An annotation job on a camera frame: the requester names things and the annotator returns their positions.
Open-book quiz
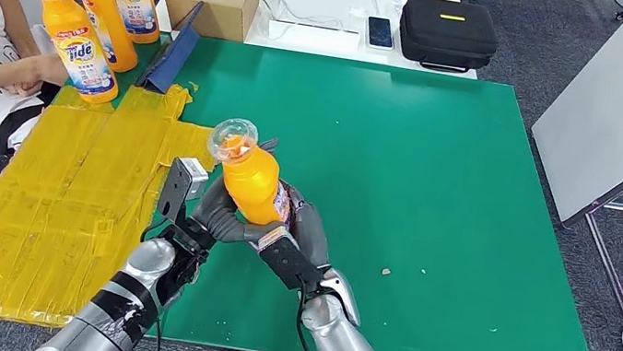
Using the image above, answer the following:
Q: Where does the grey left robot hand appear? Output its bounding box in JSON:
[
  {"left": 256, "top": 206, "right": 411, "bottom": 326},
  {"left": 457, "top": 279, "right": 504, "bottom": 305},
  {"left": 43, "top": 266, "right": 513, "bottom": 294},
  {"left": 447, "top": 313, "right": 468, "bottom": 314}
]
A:
[{"left": 186, "top": 128, "right": 300, "bottom": 252}]

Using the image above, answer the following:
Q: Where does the person's right hand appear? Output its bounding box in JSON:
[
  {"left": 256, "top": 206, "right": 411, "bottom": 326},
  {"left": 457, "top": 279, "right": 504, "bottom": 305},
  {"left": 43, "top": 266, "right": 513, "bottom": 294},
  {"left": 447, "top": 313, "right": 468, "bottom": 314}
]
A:
[{"left": 12, "top": 48, "right": 72, "bottom": 102}]

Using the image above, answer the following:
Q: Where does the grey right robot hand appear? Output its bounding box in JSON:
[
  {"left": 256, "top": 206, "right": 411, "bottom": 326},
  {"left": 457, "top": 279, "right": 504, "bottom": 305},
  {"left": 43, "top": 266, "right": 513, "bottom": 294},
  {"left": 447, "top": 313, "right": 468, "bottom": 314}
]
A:
[{"left": 273, "top": 181, "right": 343, "bottom": 272}]

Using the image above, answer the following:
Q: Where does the green table mat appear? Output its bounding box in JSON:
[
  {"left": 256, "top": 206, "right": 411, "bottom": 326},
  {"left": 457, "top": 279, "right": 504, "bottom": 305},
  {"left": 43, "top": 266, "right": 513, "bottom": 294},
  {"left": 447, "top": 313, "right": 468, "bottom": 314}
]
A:
[{"left": 21, "top": 17, "right": 623, "bottom": 351}]

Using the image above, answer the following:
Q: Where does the yellow tape sheet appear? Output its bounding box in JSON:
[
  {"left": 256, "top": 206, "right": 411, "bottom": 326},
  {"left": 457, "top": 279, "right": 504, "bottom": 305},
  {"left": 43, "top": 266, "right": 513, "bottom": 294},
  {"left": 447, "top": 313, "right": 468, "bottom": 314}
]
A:
[{"left": 0, "top": 57, "right": 231, "bottom": 349}]

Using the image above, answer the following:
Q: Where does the dark blue folder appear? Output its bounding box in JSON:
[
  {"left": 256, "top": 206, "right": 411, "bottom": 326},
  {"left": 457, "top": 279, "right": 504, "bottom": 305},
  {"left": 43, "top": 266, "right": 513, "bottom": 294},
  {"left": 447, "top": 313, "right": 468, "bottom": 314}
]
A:
[{"left": 134, "top": 0, "right": 207, "bottom": 99}]

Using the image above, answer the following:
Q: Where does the smartphone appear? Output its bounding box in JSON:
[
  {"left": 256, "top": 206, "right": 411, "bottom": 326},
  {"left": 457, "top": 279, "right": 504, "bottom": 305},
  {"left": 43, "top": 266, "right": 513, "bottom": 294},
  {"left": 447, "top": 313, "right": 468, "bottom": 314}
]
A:
[{"left": 362, "top": 15, "right": 399, "bottom": 52}]

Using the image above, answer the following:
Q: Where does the black zip case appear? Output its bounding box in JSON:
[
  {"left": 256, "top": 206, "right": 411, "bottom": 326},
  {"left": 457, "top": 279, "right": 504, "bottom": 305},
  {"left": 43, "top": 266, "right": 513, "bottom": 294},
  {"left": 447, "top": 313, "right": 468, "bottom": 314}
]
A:
[{"left": 394, "top": 0, "right": 505, "bottom": 80}]

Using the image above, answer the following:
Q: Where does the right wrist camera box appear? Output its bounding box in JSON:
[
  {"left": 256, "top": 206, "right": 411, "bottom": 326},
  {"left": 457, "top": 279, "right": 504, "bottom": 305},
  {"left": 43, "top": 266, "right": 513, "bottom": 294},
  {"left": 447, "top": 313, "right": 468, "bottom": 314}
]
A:
[{"left": 252, "top": 223, "right": 332, "bottom": 296}]

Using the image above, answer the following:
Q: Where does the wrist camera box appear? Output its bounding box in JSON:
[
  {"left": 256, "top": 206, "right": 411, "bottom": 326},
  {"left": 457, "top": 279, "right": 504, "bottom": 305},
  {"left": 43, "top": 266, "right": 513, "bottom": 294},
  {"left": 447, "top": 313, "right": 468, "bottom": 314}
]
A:
[
  {"left": 154, "top": 153, "right": 212, "bottom": 227},
  {"left": 252, "top": 223, "right": 332, "bottom": 296}
]

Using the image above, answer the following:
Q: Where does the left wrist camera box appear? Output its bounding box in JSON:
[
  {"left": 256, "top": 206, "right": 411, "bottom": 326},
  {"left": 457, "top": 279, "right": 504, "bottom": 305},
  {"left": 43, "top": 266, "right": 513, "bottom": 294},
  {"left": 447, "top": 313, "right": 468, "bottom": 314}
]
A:
[{"left": 154, "top": 153, "right": 212, "bottom": 227}]

